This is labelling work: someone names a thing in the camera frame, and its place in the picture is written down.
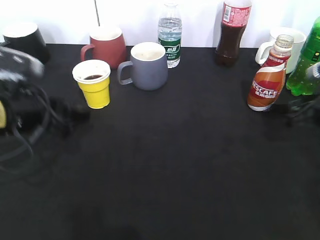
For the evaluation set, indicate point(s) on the grey ceramic mug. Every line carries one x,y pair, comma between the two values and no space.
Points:
148,63

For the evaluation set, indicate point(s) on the cola bottle red label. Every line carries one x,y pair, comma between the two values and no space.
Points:
235,17

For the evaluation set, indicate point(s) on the Nescafe coffee bottle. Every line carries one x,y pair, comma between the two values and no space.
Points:
269,80

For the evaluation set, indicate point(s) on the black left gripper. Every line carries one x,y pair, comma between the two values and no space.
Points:
20,106

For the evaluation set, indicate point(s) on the clear water bottle green label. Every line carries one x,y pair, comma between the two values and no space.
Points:
169,33

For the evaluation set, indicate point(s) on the black ceramic mug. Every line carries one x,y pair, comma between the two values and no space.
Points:
26,37

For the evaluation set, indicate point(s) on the red ceramic mug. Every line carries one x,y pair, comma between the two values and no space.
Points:
107,44

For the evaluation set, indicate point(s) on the green sprite bottle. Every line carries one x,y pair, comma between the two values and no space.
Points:
297,82

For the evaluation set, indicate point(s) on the yellow paper cup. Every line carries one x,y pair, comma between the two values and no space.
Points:
93,78

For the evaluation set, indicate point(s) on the white ceramic mug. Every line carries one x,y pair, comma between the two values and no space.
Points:
299,40

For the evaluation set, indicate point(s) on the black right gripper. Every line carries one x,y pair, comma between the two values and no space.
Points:
304,109

